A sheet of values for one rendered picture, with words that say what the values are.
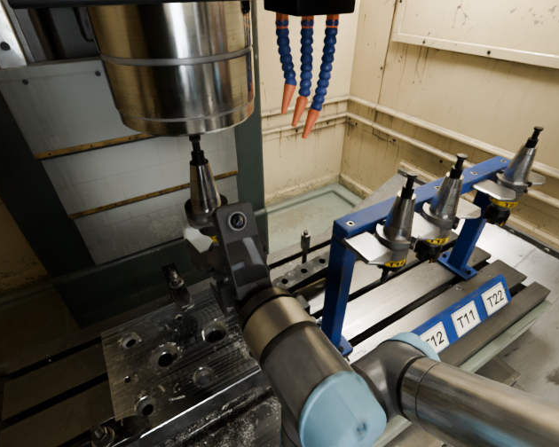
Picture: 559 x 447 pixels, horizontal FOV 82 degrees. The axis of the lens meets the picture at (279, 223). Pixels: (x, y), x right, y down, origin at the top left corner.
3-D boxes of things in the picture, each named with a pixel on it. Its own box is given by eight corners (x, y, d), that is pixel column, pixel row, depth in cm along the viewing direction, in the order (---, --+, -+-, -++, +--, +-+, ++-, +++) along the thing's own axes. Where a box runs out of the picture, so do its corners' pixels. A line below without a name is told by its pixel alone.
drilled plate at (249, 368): (286, 369, 62) (286, 355, 59) (129, 460, 51) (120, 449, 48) (236, 291, 78) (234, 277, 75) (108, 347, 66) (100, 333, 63)
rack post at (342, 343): (353, 350, 70) (378, 248, 52) (334, 362, 68) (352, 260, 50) (326, 317, 77) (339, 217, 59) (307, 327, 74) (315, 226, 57)
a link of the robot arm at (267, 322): (256, 342, 31) (325, 307, 34) (236, 309, 34) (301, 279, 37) (259, 381, 35) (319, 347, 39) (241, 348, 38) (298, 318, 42)
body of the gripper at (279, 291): (208, 290, 47) (243, 356, 39) (198, 247, 42) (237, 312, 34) (254, 270, 50) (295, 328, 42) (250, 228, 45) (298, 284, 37)
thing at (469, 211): (486, 214, 57) (487, 210, 57) (468, 223, 55) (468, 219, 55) (452, 196, 62) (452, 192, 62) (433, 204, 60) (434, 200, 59)
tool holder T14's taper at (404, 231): (393, 219, 53) (402, 184, 49) (417, 231, 51) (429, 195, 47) (376, 229, 51) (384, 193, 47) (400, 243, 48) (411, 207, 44)
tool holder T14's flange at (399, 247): (389, 226, 56) (392, 215, 54) (421, 244, 52) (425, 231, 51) (366, 241, 53) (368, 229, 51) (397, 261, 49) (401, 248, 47)
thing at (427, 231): (445, 234, 53) (447, 230, 52) (424, 245, 51) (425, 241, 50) (412, 213, 58) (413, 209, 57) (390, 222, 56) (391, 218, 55)
